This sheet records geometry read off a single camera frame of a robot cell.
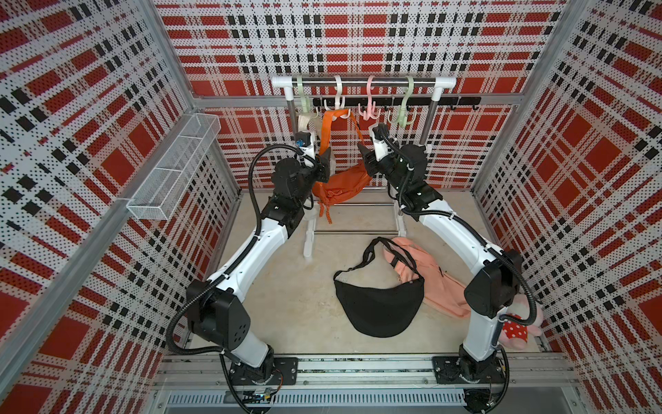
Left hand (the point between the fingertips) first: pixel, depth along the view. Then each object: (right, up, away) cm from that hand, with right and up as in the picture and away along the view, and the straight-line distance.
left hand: (325, 146), depth 73 cm
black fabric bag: (+17, -52, +10) cm, 56 cm away
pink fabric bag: (+39, -45, +12) cm, 61 cm away
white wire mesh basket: (-60, -13, +15) cm, 63 cm away
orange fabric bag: (+7, -7, +23) cm, 25 cm away
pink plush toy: (+56, -56, +2) cm, 79 cm away
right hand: (+13, +3, +1) cm, 13 cm away
